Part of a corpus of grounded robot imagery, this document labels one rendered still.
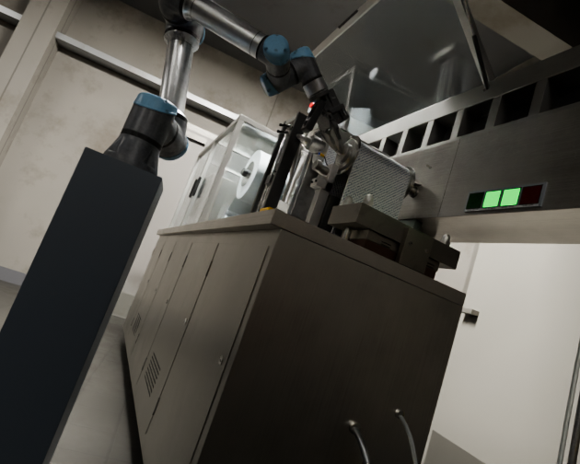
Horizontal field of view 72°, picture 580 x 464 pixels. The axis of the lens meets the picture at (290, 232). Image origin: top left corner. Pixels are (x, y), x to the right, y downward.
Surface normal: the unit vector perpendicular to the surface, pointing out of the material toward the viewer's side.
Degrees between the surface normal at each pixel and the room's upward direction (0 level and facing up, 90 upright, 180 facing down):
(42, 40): 90
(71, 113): 90
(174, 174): 90
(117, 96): 90
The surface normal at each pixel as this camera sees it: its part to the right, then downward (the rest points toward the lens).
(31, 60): 0.29, -0.07
